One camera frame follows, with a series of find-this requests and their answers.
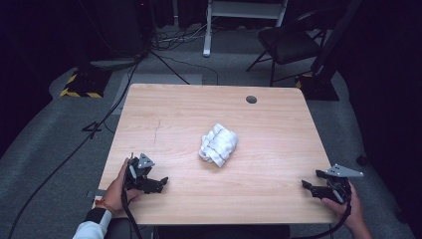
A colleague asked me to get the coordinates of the red bracelet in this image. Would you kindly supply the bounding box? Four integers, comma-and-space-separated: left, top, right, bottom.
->
94, 198, 115, 215

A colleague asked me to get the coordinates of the bundle of floor cables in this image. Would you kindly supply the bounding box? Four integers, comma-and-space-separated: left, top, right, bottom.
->
153, 22, 214, 52

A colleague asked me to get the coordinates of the white desk frame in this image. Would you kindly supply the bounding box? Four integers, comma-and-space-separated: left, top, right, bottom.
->
202, 0, 289, 59

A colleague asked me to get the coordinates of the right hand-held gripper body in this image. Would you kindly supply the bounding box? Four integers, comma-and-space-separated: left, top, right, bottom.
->
325, 163, 364, 204

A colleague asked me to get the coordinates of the black computer tower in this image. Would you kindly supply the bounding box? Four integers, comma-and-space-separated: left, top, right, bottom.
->
89, 0, 154, 60

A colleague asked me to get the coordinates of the long black floor cable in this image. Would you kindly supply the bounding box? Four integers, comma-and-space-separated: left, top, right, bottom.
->
7, 54, 147, 239

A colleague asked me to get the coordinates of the person's left hand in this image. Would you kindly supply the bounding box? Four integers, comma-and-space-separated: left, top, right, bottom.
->
104, 158, 143, 215

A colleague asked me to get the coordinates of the person's right hand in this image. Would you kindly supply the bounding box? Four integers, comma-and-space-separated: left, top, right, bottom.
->
320, 182, 364, 232

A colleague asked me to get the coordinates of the left hand-held gripper black cable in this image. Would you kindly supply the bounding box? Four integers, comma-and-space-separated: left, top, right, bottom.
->
120, 165, 144, 239

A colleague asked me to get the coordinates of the black yellow striped base plate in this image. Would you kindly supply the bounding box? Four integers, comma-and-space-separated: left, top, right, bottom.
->
59, 68, 112, 100
295, 73, 340, 102

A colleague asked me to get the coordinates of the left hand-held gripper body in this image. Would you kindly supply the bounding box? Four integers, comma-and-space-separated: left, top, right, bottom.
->
123, 152, 157, 193

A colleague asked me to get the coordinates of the hand-held gripper black cable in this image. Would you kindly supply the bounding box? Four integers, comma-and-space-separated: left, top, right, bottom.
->
120, 165, 144, 239
292, 185, 353, 239

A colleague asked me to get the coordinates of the black folding chair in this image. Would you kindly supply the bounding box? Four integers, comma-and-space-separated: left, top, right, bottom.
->
246, 8, 328, 88

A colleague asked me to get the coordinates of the right hand-held gripper black cable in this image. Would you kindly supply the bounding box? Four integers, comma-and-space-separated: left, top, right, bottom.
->
292, 185, 353, 239

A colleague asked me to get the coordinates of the thin black floor cable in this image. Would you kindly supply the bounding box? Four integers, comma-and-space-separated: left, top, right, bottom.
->
158, 54, 220, 86

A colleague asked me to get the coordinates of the black slanted stand post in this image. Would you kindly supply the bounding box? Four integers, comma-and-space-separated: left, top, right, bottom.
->
312, 0, 363, 78

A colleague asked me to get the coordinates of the white towel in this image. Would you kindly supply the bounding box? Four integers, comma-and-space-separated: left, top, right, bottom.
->
198, 122, 239, 168

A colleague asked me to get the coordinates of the person's dark clothing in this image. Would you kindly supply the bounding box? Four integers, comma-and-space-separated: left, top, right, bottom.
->
105, 217, 292, 239

